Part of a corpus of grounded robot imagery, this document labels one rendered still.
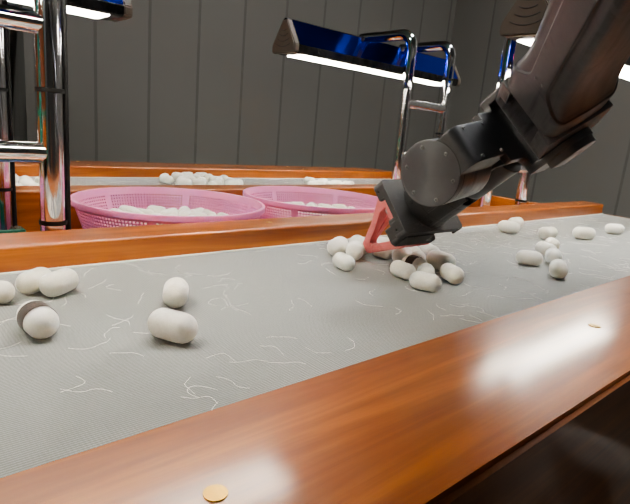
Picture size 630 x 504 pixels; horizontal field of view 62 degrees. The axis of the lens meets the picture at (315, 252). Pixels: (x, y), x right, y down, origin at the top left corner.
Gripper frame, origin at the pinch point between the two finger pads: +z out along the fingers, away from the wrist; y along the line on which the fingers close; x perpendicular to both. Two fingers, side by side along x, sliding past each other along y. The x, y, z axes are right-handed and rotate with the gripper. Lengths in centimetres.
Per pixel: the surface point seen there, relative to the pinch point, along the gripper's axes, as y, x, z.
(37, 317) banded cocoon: 38.1, 4.5, -5.1
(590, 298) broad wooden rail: -0.7, 15.7, -19.4
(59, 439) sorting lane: 40.1, 13.2, -12.5
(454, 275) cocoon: 0.2, 8.3, -8.7
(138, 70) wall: -44, -132, 108
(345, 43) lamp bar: -44, -60, 19
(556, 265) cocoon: -14.4, 10.5, -12.1
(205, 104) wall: -71, -122, 112
